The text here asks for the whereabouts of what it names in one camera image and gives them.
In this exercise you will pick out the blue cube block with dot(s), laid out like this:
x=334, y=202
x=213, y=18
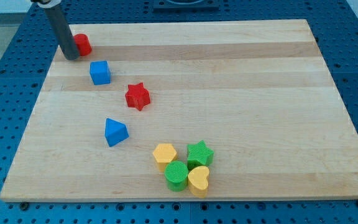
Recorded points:
x=100, y=72

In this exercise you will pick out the green star block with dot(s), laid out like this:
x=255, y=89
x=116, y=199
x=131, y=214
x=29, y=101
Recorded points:
x=199, y=155

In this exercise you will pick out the yellow hexagon block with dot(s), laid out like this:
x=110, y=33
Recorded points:
x=164, y=154

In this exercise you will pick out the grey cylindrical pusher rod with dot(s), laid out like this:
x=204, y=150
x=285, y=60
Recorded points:
x=62, y=30

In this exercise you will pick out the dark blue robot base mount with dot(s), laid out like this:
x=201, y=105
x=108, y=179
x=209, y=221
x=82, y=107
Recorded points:
x=170, y=5

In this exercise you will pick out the yellow heart block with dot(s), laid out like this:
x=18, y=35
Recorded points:
x=198, y=181

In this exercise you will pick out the green cylinder block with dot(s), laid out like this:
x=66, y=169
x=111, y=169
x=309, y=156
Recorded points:
x=176, y=176

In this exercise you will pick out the blue triangle block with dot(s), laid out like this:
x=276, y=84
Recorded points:
x=115, y=132

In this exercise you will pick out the white rod holder collar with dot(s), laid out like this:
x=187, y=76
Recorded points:
x=46, y=3

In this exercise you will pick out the red cylinder block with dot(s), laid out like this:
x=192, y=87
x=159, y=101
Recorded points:
x=83, y=44

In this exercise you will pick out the red star block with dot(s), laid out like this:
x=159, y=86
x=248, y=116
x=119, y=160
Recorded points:
x=137, y=96

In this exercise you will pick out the wooden board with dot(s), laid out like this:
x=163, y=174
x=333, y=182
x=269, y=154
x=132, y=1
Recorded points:
x=258, y=93

